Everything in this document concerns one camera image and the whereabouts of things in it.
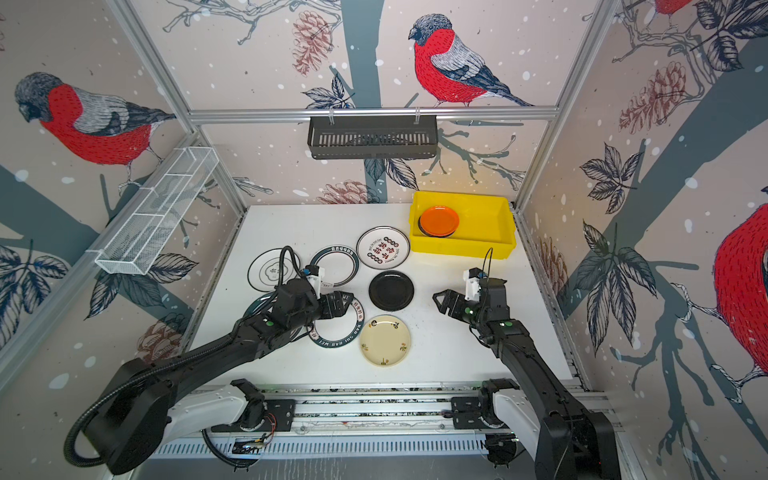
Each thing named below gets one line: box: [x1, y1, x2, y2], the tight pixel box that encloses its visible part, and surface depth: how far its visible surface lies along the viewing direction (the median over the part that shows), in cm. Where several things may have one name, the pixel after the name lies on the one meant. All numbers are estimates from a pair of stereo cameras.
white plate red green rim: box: [234, 291, 278, 327], surface depth 94 cm
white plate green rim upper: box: [309, 244, 360, 288], surface depth 106 cm
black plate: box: [368, 270, 415, 312], surface depth 97 cm
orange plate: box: [419, 206, 460, 237], surface depth 116 cm
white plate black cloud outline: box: [247, 248, 300, 293], surface depth 103 cm
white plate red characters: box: [356, 225, 411, 270], surface depth 109 cm
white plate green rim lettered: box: [307, 297, 365, 349], surface depth 87 cm
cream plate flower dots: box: [359, 314, 411, 367], surface depth 89 cm
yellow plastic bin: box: [410, 191, 517, 260], surface depth 116 cm
